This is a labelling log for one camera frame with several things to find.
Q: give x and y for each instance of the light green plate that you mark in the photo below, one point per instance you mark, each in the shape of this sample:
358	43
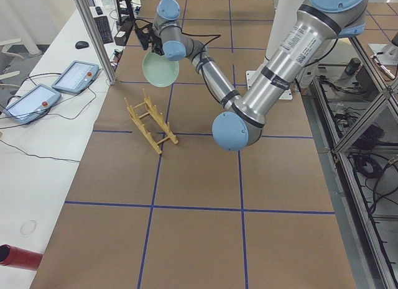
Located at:
159	71

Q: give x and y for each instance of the red cylinder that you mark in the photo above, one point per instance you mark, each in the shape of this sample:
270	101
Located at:
20	258

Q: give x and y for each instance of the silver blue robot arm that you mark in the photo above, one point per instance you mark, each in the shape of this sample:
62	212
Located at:
244	116

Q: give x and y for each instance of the near teach pendant tablet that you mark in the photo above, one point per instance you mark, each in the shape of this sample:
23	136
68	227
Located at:
33	104

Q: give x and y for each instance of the teach pendant tablet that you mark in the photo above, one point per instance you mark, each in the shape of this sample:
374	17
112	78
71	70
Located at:
33	104
76	78

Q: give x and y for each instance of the black keyboard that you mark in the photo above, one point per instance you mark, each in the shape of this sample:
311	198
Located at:
104	29

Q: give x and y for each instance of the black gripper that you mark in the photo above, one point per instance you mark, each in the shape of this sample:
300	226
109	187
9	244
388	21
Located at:
156	43

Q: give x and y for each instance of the wooden dish rack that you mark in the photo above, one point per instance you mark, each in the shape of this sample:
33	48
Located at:
151	123

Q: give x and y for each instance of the black computer mouse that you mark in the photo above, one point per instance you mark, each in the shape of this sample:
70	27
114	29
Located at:
81	44

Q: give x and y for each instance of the far teach pendant tablet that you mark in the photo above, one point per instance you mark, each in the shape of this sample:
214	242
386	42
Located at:
76	78

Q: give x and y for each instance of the aluminium frame post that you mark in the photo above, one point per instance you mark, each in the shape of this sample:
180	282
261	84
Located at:
91	28

